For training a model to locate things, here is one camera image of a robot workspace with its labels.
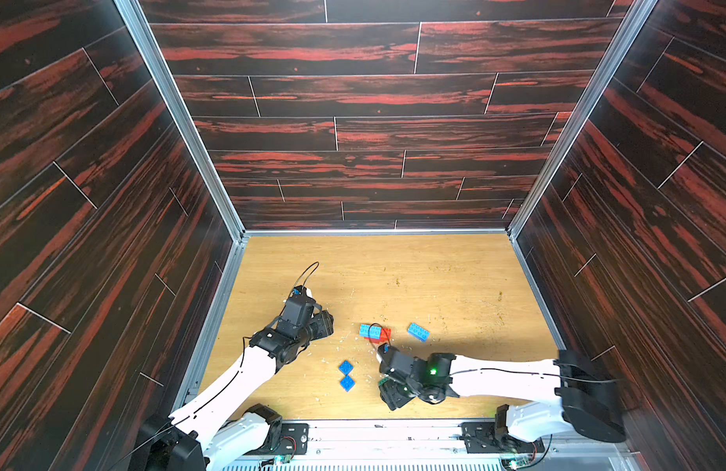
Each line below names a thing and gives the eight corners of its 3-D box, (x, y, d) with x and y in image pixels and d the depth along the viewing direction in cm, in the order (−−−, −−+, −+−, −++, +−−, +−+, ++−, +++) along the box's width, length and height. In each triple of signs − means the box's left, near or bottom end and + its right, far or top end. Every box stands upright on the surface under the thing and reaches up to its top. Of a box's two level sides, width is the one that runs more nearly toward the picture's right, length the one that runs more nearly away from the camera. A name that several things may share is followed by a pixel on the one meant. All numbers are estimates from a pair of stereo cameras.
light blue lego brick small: (405, 332, 95) (406, 329, 94) (410, 324, 97) (411, 321, 95) (426, 343, 92) (427, 341, 91) (430, 335, 94) (431, 332, 93)
